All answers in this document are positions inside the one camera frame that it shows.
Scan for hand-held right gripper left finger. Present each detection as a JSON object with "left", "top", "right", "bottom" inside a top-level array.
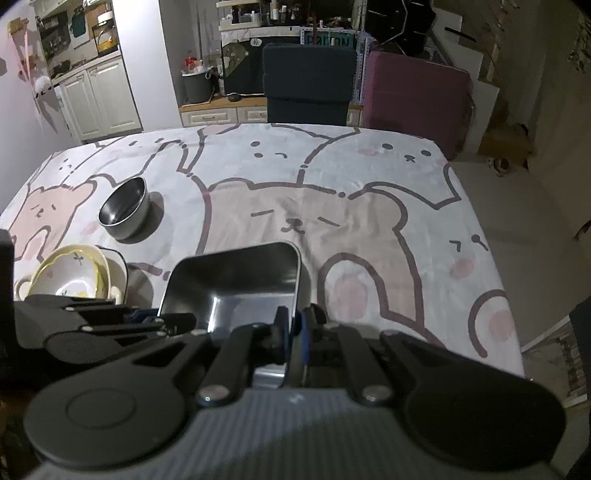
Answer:
[{"left": 106, "top": 305, "right": 293, "bottom": 408}]

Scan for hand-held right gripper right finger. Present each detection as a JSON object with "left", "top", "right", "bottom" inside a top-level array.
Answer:
[{"left": 293, "top": 302, "right": 499, "bottom": 408}]

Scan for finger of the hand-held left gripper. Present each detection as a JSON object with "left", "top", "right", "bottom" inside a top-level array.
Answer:
[
  {"left": 25, "top": 295, "right": 162, "bottom": 324},
  {"left": 44, "top": 313, "right": 198, "bottom": 365}
]

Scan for cream bowl with handles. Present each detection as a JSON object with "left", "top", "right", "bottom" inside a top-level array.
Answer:
[{"left": 14, "top": 244, "right": 125, "bottom": 306}]

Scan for lemon print scalloped bowl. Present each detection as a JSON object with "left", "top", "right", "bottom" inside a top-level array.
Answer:
[{"left": 28, "top": 247, "right": 112, "bottom": 298}]

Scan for white plate with blue rim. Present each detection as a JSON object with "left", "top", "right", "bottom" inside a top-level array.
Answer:
[{"left": 95, "top": 247, "right": 129, "bottom": 305}]

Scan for large square steel container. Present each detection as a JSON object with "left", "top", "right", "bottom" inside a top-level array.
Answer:
[{"left": 158, "top": 241, "right": 303, "bottom": 388}]

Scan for round steel bowl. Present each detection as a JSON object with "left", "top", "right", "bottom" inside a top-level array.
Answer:
[{"left": 98, "top": 178, "right": 151, "bottom": 240}]

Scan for white kitchen cabinets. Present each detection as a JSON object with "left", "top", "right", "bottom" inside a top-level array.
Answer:
[{"left": 55, "top": 58, "right": 141, "bottom": 141}]

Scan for low wooden top cabinet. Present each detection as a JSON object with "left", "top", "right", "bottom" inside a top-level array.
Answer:
[{"left": 179, "top": 95, "right": 363, "bottom": 127}]

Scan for grey trash bin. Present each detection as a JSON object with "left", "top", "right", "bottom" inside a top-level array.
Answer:
[{"left": 181, "top": 69, "right": 218, "bottom": 104}]

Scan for dark blue chair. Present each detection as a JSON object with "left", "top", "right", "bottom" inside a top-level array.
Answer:
[{"left": 262, "top": 43, "right": 358, "bottom": 126}]

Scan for black cloth covered cabinet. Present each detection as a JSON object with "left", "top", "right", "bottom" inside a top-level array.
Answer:
[{"left": 221, "top": 28, "right": 305, "bottom": 95}]

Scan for purple chair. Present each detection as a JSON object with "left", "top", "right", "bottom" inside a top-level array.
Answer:
[{"left": 362, "top": 51, "right": 474, "bottom": 160}]

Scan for cardboard box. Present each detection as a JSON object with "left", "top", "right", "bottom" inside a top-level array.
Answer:
[{"left": 478, "top": 124, "right": 534, "bottom": 171}]

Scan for teal sign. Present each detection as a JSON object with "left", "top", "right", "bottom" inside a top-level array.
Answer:
[{"left": 300, "top": 28, "right": 356, "bottom": 47}]

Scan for white staircase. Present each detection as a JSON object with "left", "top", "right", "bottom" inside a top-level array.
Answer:
[{"left": 429, "top": 0, "right": 502, "bottom": 153}]

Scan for white shelf rack with bottles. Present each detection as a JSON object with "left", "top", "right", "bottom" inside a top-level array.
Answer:
[{"left": 217, "top": 0, "right": 273, "bottom": 31}]

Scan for black vest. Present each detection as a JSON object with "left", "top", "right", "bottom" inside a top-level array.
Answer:
[{"left": 365, "top": 0, "right": 437, "bottom": 56}]

